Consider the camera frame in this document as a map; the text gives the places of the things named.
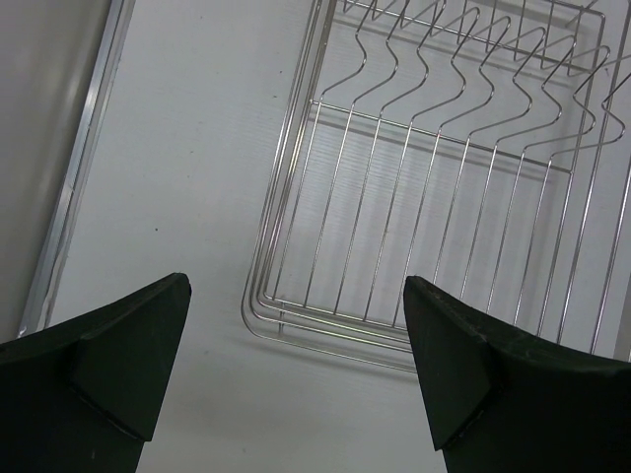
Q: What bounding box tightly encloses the metal wire dish rack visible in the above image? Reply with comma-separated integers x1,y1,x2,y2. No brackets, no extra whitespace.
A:
242,1,630,372

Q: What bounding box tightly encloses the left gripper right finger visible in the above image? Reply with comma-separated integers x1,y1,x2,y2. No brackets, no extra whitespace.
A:
403,276,630,472

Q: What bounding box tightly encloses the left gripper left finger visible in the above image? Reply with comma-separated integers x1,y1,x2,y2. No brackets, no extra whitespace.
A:
1,273,192,472

